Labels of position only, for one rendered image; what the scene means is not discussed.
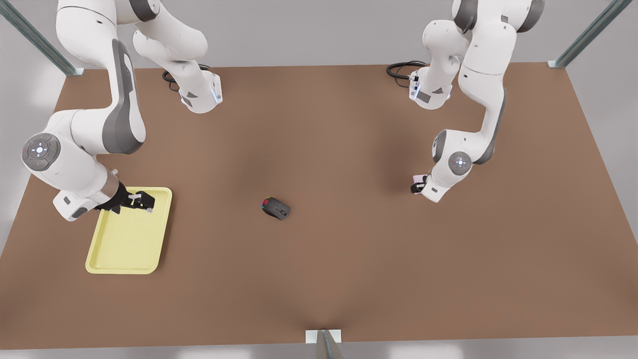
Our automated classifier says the black computer mouse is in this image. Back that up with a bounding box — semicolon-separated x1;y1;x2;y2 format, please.
262;197;291;221

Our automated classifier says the silver frame post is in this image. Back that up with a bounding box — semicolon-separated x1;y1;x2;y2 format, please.
547;0;634;68
306;329;343;359
0;0;85;76

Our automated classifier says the yellow rectangular tray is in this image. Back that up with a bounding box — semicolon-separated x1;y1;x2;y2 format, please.
85;187;173;275

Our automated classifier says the black cable loop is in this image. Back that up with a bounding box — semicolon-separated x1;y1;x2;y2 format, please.
386;61;427;88
162;64;211;92

